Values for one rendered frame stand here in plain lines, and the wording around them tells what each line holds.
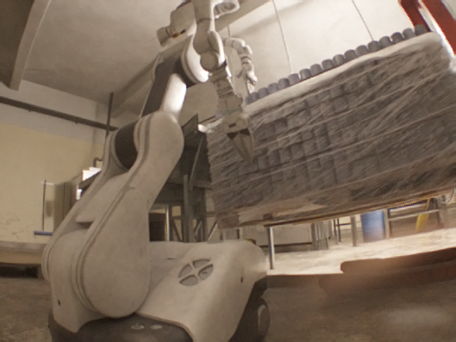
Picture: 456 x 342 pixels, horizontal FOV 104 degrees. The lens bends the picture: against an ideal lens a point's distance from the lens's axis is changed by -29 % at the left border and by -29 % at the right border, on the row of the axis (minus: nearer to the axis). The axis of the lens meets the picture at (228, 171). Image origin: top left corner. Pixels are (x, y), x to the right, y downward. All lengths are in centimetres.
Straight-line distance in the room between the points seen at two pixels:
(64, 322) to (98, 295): 14
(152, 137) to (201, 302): 42
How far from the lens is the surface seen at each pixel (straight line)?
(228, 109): 81
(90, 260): 51
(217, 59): 81
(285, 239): 426
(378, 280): 134
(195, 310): 53
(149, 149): 66
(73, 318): 58
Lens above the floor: 38
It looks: 14 degrees up
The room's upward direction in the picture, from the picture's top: 4 degrees counter-clockwise
